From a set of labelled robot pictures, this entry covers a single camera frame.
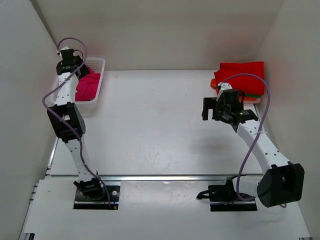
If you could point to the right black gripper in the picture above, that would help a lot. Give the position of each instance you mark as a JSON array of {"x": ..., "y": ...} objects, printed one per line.
[{"x": 208, "y": 103}]

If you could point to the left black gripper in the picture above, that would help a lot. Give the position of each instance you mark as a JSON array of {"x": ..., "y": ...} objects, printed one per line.
[{"x": 85, "y": 71}]

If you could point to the magenta t shirt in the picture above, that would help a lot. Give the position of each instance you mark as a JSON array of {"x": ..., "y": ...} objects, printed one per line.
[{"x": 87, "y": 87}]

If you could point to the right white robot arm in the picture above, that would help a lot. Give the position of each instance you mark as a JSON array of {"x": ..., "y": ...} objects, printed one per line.
[{"x": 282, "y": 181}]

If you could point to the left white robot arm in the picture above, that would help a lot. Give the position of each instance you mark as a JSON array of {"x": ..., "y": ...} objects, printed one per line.
[{"x": 69, "y": 126}]

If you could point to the white plastic basket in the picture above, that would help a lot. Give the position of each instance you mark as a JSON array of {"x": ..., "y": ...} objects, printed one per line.
[{"x": 68, "y": 91}]

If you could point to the green folded t shirt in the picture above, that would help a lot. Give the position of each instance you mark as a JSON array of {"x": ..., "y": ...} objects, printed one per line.
[{"x": 252, "y": 96}]

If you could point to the pink folded t shirt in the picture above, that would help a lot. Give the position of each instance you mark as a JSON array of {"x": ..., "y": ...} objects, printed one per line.
[{"x": 256, "y": 100}]

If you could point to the red folded t shirt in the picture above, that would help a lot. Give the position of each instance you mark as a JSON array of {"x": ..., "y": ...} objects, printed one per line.
[{"x": 244, "y": 80}]

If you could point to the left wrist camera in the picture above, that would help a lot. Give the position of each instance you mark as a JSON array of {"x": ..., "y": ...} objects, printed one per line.
[{"x": 66, "y": 54}]

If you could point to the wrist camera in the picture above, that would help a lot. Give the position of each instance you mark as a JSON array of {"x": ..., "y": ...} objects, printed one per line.
[
  {"x": 66, "y": 54},
  {"x": 228, "y": 95}
]

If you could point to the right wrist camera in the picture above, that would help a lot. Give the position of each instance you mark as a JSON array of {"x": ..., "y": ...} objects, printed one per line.
[{"x": 228, "y": 95}]

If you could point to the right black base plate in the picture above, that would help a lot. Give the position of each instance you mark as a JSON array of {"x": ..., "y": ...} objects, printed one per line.
[{"x": 223, "y": 198}]

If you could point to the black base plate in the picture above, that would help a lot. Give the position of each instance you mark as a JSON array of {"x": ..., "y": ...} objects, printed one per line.
[
  {"x": 223, "y": 198},
  {"x": 101, "y": 201}
]

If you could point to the aluminium rail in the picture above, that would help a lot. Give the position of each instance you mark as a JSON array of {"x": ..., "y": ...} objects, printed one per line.
[{"x": 166, "y": 177}]

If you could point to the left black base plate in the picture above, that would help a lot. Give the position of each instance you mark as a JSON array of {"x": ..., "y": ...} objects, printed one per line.
[{"x": 101, "y": 201}]

